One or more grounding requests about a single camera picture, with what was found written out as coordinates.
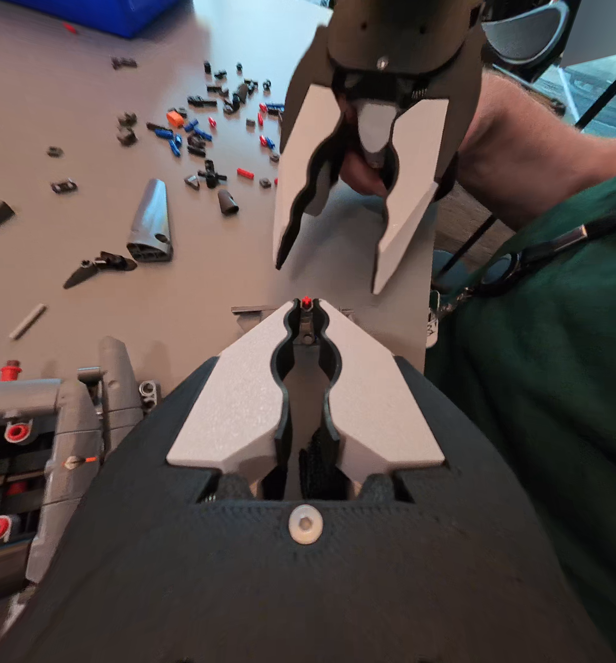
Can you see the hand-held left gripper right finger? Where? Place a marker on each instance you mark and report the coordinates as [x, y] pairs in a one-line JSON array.
[[385, 409]]

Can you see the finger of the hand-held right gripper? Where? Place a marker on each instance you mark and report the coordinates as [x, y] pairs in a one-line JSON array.
[[417, 171], [300, 155]]

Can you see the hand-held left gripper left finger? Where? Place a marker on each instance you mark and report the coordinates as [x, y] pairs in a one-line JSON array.
[[225, 409]]

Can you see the grey lego part red pin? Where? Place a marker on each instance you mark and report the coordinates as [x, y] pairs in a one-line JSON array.
[[307, 337]]

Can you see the person's right forearm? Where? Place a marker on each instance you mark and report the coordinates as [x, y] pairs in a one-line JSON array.
[[536, 155]]

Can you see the pile of small lego pieces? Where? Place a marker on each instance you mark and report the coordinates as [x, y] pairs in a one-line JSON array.
[[199, 137]]

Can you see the partly built lego car model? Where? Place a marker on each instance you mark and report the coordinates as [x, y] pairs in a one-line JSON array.
[[75, 445]]

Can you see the large grey lego panel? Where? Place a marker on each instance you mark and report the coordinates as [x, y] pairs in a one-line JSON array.
[[152, 222]]

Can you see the black lego blade assembly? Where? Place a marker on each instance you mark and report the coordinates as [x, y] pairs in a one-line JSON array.
[[111, 261]]

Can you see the light grey lego axle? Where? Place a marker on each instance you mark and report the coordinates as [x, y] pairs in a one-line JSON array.
[[27, 321]]

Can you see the person's right hand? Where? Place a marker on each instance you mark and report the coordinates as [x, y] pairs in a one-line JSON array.
[[362, 176]]

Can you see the black office chair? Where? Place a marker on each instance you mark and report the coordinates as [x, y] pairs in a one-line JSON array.
[[525, 31]]

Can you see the plain blue plastic bin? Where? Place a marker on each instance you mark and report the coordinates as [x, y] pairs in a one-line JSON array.
[[106, 13]]

